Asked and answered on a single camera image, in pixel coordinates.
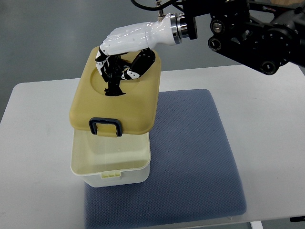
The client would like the white storage box base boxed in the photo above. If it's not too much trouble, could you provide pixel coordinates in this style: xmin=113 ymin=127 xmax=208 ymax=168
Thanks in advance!
xmin=71 ymin=130 xmax=151 ymax=187

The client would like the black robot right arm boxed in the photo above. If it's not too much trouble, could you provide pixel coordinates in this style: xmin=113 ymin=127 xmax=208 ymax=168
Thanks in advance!
xmin=133 ymin=0 xmax=305 ymax=75

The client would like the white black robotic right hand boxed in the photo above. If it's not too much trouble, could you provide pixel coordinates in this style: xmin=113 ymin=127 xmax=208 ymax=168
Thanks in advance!
xmin=95 ymin=13 xmax=185 ymax=83

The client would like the blue grey fabric mat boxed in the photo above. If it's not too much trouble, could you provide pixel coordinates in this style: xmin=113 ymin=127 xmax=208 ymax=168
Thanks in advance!
xmin=84 ymin=89 xmax=246 ymax=229

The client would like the white table leg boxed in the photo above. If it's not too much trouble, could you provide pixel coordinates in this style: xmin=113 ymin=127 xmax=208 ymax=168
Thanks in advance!
xmin=250 ymin=221 xmax=263 ymax=229

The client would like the yellow storage box lid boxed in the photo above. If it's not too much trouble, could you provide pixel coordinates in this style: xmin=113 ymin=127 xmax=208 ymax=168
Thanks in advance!
xmin=69 ymin=47 xmax=161 ymax=135

